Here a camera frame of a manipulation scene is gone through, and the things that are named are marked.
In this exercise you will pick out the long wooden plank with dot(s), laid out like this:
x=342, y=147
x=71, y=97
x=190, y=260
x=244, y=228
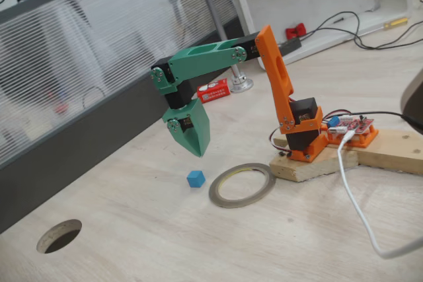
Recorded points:
x=390, y=153

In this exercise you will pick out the small red clamp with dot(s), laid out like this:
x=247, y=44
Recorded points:
x=292, y=32

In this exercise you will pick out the dark grey rounded object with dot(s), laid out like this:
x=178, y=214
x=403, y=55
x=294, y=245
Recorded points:
x=414, y=97

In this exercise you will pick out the small red white carton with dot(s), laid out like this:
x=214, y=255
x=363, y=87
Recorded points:
x=213, y=92

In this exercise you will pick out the orange board holder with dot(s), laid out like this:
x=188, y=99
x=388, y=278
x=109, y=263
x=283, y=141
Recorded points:
x=367, y=140

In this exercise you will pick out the red controller board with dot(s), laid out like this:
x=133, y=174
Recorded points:
x=355, y=125

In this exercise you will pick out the metal pole with flange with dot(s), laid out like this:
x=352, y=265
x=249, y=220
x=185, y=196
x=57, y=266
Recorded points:
x=216, y=14

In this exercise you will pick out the small blue cube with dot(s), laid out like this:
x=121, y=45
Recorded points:
x=195, y=180

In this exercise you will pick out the green gripper with servo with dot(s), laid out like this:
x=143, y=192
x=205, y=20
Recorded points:
x=197, y=123

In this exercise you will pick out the long black bar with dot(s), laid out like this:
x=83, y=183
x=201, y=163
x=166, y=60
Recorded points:
x=291, y=46

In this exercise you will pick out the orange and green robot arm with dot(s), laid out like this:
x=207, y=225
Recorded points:
x=211, y=60

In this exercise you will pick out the grey partition with ribbed glass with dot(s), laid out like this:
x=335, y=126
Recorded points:
x=99, y=64

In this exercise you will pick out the short wooden base block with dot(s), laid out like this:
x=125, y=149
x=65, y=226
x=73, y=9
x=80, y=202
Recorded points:
x=314, y=169

